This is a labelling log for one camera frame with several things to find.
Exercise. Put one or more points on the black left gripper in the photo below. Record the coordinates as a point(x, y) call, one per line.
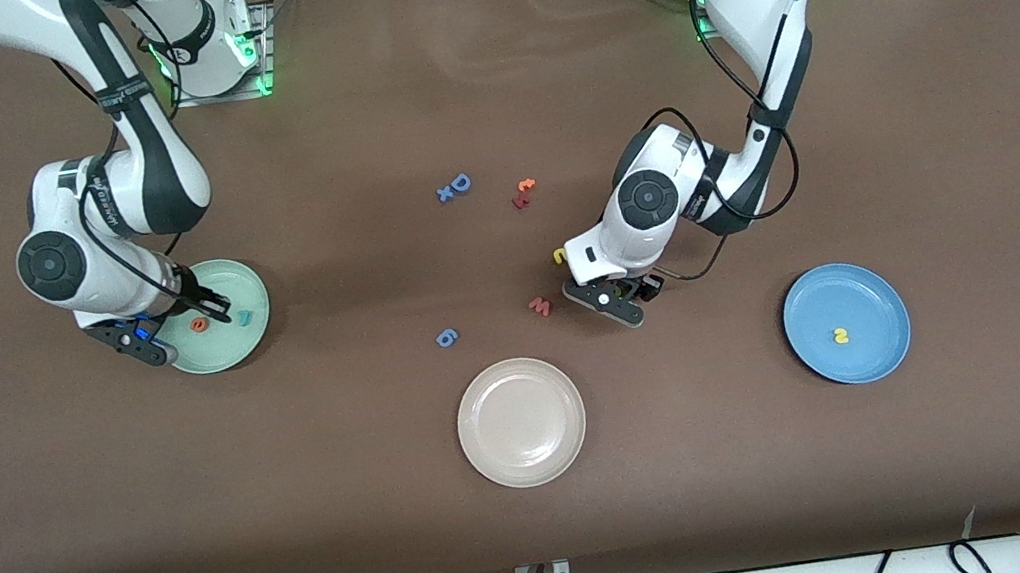
point(643, 286)

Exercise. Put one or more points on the yellow letter c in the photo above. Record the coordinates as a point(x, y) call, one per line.
point(556, 256)

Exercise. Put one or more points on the orange letter t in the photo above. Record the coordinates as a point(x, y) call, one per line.
point(526, 185)

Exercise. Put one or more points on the teal number 1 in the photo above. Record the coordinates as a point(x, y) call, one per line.
point(245, 317)

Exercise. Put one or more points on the dark red letter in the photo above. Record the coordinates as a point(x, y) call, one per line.
point(520, 201)

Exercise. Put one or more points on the beige plate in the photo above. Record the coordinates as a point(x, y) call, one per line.
point(521, 422)

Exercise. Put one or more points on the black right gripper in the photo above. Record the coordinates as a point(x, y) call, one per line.
point(190, 296)

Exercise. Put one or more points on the white tape scrap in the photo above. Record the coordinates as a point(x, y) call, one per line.
point(968, 523)

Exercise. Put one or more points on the yellow letter s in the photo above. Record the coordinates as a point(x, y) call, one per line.
point(841, 336)

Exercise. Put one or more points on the blue plate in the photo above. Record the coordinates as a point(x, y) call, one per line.
point(868, 314)

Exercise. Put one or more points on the blue letter x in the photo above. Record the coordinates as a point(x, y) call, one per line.
point(445, 194)

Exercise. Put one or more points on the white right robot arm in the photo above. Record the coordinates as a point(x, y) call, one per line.
point(6, 28)

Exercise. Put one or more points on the blue number 6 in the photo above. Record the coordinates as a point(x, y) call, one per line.
point(442, 335)

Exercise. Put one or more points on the brown table mat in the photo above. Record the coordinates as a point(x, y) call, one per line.
point(104, 549)

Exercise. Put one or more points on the blue letter D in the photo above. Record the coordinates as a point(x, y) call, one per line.
point(459, 183)

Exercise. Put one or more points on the pink letter w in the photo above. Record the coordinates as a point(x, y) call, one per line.
point(540, 306)

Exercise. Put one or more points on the orange letter e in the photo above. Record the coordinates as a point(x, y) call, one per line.
point(194, 326)

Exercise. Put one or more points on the pale green plate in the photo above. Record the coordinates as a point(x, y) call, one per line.
point(236, 346)

